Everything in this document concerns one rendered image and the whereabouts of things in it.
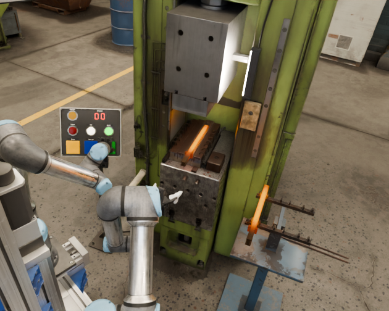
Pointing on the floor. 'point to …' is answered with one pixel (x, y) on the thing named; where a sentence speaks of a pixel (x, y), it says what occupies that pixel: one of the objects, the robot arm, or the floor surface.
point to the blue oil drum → (121, 22)
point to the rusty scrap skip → (69, 7)
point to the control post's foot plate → (97, 241)
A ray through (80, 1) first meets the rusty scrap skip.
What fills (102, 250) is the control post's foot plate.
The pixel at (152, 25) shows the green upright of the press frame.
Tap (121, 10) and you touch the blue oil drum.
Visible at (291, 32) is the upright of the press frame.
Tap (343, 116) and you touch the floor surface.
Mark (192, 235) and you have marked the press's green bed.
